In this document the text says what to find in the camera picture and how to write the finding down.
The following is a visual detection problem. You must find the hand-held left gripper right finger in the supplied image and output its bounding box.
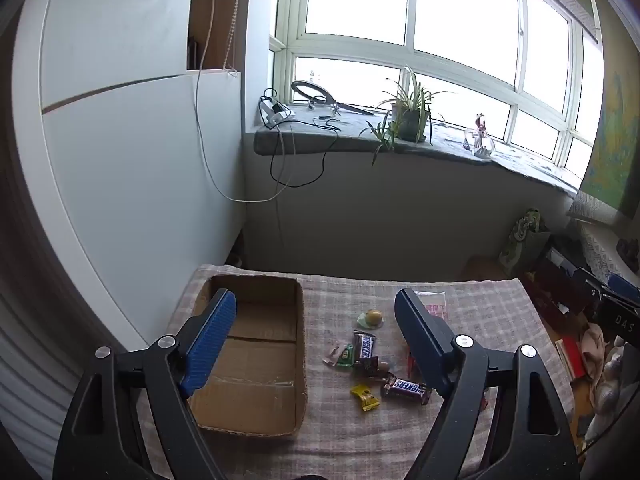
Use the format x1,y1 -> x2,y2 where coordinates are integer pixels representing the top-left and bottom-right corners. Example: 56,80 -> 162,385
394,287 -> 581,480

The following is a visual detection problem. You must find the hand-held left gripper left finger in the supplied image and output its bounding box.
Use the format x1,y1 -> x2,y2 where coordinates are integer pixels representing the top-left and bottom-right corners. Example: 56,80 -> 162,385
52,288 -> 238,480

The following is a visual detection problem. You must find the clear pastry packet pink print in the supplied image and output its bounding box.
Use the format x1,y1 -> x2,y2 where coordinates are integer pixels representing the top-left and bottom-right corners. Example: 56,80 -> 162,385
414,291 -> 448,321

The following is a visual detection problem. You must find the cardboard box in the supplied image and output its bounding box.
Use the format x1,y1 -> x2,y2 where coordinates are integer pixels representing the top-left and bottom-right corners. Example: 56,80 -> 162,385
187,274 -> 308,437

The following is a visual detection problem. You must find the brown chocolate bar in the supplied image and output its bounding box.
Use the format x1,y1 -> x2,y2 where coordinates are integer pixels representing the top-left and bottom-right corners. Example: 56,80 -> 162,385
353,330 -> 377,361
382,375 -> 432,406

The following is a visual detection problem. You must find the dark patterned snack packet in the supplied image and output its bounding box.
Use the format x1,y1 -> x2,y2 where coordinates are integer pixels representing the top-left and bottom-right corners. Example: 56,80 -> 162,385
355,356 -> 392,378

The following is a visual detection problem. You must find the green and pink candy packet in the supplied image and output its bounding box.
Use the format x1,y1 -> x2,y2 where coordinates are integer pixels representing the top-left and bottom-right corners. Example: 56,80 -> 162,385
322,342 -> 356,368

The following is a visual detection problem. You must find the yellow candy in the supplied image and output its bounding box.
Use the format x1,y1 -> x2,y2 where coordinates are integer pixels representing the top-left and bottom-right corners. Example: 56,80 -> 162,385
350,383 -> 382,412

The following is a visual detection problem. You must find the checked tablecloth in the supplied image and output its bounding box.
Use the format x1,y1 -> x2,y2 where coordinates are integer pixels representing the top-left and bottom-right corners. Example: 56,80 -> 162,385
135,262 -> 576,480

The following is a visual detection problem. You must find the green printed bag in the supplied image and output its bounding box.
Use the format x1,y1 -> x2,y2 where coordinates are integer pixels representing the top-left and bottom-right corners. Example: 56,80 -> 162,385
500,208 -> 551,276

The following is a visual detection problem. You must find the red box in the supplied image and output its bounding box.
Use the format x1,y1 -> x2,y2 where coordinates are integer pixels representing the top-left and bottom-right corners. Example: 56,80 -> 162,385
555,337 -> 586,381

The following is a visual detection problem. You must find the beige cloth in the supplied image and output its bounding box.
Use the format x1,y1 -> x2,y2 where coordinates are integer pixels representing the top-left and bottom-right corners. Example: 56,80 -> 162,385
580,322 -> 621,411

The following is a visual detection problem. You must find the ribbed white shutter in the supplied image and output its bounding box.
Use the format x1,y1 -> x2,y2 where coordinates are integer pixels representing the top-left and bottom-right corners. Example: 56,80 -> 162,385
0,290 -> 101,480

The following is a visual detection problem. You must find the white cabinet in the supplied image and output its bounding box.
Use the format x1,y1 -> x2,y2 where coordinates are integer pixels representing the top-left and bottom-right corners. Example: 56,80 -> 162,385
10,0 -> 251,356

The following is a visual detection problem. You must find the white lace cloth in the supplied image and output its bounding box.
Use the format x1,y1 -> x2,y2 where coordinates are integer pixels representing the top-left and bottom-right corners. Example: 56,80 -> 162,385
580,225 -> 640,281

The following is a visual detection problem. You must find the black box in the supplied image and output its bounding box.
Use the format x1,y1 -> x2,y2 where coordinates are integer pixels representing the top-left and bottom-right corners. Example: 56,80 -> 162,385
595,300 -> 640,346

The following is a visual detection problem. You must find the small glass figurine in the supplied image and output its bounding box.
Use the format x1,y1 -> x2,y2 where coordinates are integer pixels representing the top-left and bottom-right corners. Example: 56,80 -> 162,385
464,112 -> 496,160

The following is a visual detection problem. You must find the potted spider plant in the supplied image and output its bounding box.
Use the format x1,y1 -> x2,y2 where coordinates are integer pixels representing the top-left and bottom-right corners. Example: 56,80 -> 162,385
360,65 -> 456,166

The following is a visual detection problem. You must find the grey stone windowsill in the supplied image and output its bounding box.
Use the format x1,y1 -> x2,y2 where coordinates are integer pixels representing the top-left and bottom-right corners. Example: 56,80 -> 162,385
253,110 -> 583,196

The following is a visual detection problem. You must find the white power strip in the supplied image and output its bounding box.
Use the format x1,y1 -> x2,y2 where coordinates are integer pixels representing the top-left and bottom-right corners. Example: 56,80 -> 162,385
259,97 -> 296,128

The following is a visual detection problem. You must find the white-framed window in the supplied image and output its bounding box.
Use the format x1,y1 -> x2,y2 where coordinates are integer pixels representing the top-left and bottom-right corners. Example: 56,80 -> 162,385
270,0 -> 606,181

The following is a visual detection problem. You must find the black cable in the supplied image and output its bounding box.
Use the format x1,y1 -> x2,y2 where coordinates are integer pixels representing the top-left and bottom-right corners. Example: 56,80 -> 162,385
270,110 -> 342,188

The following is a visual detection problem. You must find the white cable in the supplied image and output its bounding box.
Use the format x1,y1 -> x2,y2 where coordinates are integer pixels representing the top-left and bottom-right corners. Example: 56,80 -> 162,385
194,0 -> 296,203

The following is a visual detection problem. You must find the black ring light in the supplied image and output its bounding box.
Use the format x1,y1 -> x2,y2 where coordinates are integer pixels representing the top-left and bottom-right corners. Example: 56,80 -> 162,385
291,80 -> 373,117

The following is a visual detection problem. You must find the wall map poster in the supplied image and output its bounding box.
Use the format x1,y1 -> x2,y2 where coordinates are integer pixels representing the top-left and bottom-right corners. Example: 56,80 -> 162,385
567,5 -> 640,226

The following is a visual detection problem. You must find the beaded blind cord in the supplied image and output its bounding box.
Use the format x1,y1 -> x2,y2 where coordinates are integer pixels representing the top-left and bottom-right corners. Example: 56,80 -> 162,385
225,0 -> 247,78

